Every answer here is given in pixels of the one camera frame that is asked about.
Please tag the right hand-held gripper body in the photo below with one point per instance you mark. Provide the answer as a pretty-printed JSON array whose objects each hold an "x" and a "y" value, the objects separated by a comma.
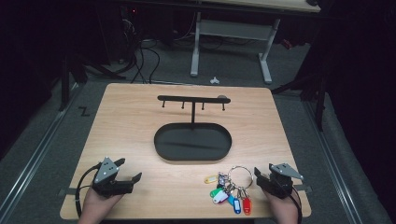
[{"x": 281, "y": 183}]

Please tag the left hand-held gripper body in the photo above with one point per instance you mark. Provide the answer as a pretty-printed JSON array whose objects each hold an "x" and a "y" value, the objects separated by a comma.
[{"x": 106, "y": 174}]

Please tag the black key stand with tray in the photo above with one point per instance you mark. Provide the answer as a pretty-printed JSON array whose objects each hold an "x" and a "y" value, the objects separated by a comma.
[{"x": 193, "y": 143}]

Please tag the person's right hand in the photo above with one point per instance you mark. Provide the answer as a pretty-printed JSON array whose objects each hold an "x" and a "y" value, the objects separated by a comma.
[{"x": 283, "y": 210}]

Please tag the person's left hand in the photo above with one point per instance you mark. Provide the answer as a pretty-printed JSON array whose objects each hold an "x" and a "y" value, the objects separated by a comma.
[{"x": 96, "y": 205}]

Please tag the grey tape strip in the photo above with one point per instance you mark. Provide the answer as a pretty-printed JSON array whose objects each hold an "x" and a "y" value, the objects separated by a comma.
[
  {"x": 71, "y": 191},
  {"x": 305, "y": 188}
]

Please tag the black metal stand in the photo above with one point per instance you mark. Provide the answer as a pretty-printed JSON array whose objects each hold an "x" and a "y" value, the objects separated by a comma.
[
  {"x": 320, "y": 102},
  {"x": 64, "y": 84}
]

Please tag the small white floor object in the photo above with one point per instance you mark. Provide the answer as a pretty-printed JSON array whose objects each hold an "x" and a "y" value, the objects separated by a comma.
[{"x": 214, "y": 81}]

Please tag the small red object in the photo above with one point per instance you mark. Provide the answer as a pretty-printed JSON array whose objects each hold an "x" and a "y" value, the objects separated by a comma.
[{"x": 287, "y": 44}]

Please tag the white-legged desk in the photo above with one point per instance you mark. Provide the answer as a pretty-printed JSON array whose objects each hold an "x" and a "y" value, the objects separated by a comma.
[{"x": 233, "y": 29}]

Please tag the metal floor rail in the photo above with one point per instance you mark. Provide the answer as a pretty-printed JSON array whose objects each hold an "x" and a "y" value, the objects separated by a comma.
[
  {"x": 34, "y": 161},
  {"x": 333, "y": 161}
]

